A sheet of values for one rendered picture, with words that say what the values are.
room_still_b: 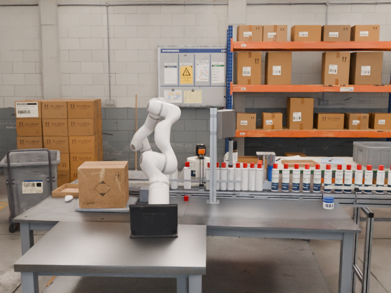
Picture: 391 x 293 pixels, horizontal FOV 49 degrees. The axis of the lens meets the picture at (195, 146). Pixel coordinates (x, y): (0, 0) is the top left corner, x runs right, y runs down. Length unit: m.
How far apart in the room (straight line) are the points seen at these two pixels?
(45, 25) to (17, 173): 3.62
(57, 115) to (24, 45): 2.13
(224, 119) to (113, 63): 4.95
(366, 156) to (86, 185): 2.89
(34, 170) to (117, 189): 2.28
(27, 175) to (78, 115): 1.61
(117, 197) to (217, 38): 5.09
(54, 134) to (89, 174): 3.62
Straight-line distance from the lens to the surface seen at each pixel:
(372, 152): 4.65
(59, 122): 6.42
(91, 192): 2.90
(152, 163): 2.56
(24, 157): 5.78
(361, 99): 7.98
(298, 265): 3.66
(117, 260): 2.16
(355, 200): 3.24
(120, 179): 2.85
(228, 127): 3.00
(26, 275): 2.28
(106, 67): 7.74
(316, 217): 2.83
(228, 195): 3.15
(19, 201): 5.15
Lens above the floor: 1.68
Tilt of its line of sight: 9 degrees down
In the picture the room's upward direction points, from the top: straight up
